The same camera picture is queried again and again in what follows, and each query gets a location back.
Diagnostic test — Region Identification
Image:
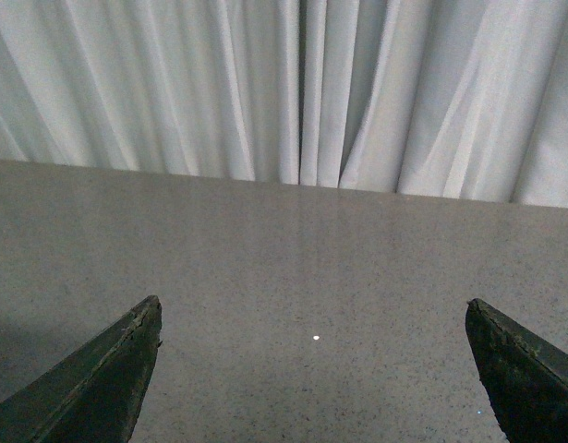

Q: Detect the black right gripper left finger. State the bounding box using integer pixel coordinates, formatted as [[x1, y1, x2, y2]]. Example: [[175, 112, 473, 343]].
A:
[[0, 295, 162, 442]]

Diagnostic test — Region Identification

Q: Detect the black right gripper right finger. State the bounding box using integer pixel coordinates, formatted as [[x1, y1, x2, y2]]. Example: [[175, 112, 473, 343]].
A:
[[465, 298, 568, 442]]

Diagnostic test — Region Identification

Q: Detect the white pleated curtain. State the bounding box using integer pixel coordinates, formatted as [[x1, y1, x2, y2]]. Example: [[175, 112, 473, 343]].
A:
[[0, 1, 568, 208]]

